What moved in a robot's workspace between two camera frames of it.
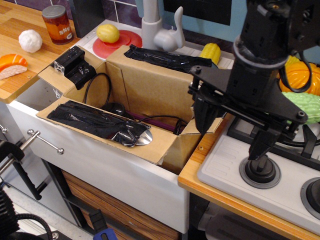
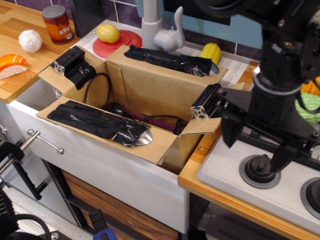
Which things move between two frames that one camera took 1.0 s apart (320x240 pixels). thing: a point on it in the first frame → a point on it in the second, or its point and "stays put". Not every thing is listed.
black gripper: [253, 94] → [279, 119]
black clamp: [8, 149] stays put
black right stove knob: [310, 195] stays put
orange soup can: [56, 19] stays put
